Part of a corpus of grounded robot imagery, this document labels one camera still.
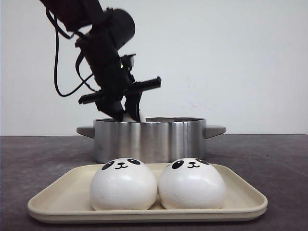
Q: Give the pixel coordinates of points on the beige rectangular tray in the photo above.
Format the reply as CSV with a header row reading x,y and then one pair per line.
x,y
67,200

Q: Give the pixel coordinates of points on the stainless steel steamer pot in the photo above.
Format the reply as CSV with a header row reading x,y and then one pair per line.
x,y
157,140

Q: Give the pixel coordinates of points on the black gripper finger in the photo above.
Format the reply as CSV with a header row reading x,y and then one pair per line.
x,y
111,106
132,107

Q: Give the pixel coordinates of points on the panda bun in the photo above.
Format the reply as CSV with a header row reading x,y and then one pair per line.
x,y
142,116
123,184
191,183

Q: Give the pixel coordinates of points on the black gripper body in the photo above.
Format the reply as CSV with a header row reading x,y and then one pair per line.
x,y
104,61

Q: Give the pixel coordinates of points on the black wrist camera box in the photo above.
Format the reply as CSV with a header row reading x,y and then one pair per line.
x,y
127,62

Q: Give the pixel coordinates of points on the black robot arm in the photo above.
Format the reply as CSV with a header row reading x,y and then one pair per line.
x,y
87,16

